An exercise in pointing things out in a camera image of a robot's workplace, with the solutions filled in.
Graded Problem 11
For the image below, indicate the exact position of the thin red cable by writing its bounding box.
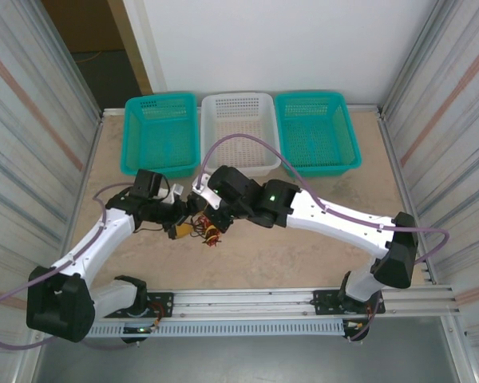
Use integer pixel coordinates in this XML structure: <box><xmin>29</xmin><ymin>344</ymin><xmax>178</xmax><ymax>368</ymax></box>
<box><xmin>189</xmin><ymin>214</ymin><xmax>224</xmax><ymax>249</ymax></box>

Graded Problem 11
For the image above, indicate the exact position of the white plastic basket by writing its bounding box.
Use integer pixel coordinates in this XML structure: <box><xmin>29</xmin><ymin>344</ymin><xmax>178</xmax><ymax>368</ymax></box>
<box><xmin>200</xmin><ymin>91</ymin><xmax>283</xmax><ymax>179</ymax></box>

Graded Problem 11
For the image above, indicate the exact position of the teal plastic basket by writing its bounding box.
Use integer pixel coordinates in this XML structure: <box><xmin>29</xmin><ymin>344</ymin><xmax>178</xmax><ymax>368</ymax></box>
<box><xmin>274</xmin><ymin>91</ymin><xmax>363</xmax><ymax>179</ymax></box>
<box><xmin>118</xmin><ymin>92</ymin><xmax>199</xmax><ymax>179</ymax></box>

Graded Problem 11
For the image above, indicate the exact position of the small board with green light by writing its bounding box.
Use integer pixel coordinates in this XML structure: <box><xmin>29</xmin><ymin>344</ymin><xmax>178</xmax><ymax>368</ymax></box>
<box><xmin>122</xmin><ymin>325</ymin><xmax>160</xmax><ymax>335</ymax></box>

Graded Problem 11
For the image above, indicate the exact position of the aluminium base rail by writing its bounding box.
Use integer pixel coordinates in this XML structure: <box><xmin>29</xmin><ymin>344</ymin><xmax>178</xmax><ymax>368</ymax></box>
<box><xmin>99</xmin><ymin>283</ymin><xmax>462</xmax><ymax>320</ymax></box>

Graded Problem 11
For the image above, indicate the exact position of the slotted grey cable duct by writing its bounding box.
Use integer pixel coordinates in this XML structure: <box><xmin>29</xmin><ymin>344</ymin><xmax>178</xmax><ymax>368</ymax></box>
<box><xmin>83</xmin><ymin>321</ymin><xmax>346</xmax><ymax>338</ymax></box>

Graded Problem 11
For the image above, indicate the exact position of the wooden door frame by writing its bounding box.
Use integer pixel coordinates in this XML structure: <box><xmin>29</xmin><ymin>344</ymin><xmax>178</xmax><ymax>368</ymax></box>
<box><xmin>106</xmin><ymin>0</ymin><xmax>155</xmax><ymax>97</ymax></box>

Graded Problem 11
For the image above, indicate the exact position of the thin orange cable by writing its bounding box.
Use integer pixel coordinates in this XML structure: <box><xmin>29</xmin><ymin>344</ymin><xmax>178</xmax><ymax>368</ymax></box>
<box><xmin>73</xmin><ymin>50</ymin><xmax>105</xmax><ymax>65</ymax></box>

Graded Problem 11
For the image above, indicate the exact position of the aluminium frame post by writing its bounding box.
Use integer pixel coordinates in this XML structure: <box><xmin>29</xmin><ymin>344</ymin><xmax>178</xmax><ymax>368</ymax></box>
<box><xmin>22</xmin><ymin>0</ymin><xmax>105</xmax><ymax>120</ymax></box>
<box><xmin>380</xmin><ymin>0</ymin><xmax>462</xmax><ymax>115</ymax></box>

